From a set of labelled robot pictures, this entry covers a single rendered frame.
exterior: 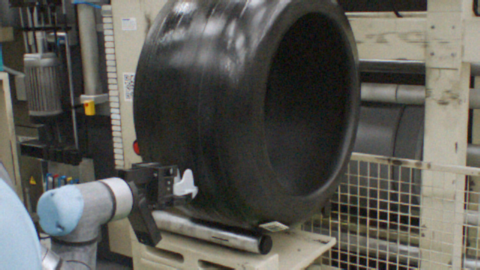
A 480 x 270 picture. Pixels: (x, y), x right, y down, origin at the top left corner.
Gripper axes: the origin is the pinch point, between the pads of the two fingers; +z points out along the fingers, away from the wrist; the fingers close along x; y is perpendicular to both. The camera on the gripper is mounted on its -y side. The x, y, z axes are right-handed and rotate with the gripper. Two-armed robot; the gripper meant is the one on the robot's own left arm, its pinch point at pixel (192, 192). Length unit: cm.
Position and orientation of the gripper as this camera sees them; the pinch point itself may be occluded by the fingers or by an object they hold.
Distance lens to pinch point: 126.9
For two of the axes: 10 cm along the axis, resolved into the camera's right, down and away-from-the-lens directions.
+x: -8.1, -1.0, 5.7
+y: 0.3, -9.9, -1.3
